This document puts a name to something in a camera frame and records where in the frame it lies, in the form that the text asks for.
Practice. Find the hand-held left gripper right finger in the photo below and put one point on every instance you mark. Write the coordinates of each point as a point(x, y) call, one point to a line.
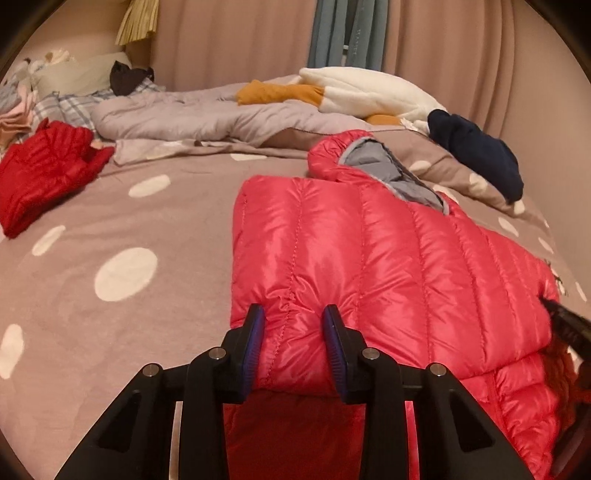
point(333, 355)

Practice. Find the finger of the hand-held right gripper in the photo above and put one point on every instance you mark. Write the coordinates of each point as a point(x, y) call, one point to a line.
point(570, 327)

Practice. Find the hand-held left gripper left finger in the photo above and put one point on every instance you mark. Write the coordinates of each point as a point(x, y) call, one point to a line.
point(253, 350)

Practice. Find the pink-red hooded down jacket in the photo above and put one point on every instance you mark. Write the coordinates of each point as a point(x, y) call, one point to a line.
point(369, 258)

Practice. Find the pile of pastel clothes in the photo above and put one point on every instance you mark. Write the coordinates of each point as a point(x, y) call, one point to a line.
point(16, 110)

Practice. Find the navy blue garment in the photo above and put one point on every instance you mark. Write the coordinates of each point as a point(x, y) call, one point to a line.
point(480, 147)

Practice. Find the white printed cloth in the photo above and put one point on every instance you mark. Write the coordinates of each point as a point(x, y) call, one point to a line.
point(152, 150)

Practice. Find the grey duvet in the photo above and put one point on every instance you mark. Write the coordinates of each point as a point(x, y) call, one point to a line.
point(184, 115)

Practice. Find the white and mustard fleece garment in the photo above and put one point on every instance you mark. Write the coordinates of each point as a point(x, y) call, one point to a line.
point(369, 90)

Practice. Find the folded dark red down jacket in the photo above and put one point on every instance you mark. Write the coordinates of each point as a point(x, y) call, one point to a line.
point(41, 170)

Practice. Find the dark brown garment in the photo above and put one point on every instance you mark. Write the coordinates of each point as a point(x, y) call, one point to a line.
point(127, 78)

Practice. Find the blue plaid pillow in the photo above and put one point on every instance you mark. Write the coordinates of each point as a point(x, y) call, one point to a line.
point(69, 108)

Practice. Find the beige curtain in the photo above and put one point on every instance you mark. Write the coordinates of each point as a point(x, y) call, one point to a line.
point(231, 41)

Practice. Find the blue-grey curtain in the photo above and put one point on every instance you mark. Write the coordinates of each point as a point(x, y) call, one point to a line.
point(351, 32)

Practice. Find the white pillow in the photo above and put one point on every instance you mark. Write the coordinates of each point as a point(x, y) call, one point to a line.
point(78, 74)

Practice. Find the yellow pleated cloth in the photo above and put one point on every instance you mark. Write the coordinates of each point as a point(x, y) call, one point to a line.
point(136, 23)

